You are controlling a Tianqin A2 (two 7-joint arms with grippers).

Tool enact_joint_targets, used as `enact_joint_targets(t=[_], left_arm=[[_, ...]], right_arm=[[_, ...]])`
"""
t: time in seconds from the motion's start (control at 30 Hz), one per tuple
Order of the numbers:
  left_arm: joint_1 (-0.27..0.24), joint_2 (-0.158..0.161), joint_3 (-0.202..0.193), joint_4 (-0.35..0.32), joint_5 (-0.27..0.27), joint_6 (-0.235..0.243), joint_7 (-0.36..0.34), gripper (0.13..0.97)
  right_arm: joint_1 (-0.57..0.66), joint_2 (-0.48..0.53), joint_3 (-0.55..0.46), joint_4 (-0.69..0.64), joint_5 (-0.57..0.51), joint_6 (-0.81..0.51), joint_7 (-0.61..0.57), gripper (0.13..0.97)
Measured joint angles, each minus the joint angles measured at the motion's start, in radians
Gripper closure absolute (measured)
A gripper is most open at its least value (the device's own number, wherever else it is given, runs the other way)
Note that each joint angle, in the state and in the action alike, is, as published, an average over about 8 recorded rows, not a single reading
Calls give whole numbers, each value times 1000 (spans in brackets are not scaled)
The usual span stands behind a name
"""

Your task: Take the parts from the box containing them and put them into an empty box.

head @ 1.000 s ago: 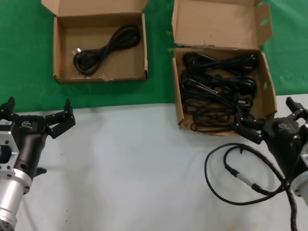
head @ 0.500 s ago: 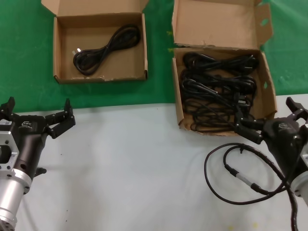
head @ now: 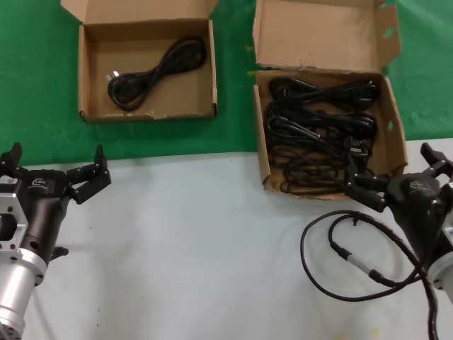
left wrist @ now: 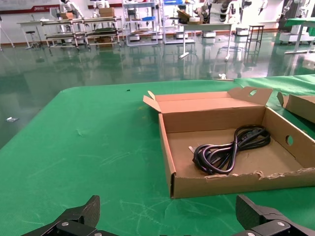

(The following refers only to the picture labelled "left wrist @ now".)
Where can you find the green topped white table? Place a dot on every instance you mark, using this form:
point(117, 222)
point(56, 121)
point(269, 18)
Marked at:
point(301, 21)

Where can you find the green table cloth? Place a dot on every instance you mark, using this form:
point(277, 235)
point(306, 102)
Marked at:
point(73, 159)

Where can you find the white humanoid robot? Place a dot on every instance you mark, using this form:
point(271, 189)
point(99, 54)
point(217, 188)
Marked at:
point(67, 6)

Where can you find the white shelf with blue bins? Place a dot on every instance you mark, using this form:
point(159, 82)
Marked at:
point(141, 19)

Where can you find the tall black metal stand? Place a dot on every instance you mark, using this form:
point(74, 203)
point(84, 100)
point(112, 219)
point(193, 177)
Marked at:
point(256, 26)

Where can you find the low metal rack shelf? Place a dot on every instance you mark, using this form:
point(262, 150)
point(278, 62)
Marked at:
point(81, 20)

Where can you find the white workbench table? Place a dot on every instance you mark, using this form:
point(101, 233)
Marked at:
point(209, 24)

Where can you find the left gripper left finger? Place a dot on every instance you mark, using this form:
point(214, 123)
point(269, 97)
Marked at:
point(91, 211)

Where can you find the deep brown cardboard box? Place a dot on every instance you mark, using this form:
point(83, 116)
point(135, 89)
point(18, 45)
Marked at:
point(302, 108)

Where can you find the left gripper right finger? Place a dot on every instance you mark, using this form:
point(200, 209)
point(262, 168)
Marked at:
point(248, 214)

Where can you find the cardboard box on rack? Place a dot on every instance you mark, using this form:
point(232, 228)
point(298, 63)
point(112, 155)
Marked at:
point(107, 11)

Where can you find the shallow brown cardboard box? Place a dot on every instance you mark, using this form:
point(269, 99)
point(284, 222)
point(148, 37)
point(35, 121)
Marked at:
point(209, 115)

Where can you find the red wall banner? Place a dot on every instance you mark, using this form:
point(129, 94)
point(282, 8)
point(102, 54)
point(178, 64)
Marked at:
point(37, 8)

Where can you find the small white floor object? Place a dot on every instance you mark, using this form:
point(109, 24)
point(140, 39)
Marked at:
point(222, 76)

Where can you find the black round stool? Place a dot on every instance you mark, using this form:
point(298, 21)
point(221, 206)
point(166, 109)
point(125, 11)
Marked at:
point(30, 32)

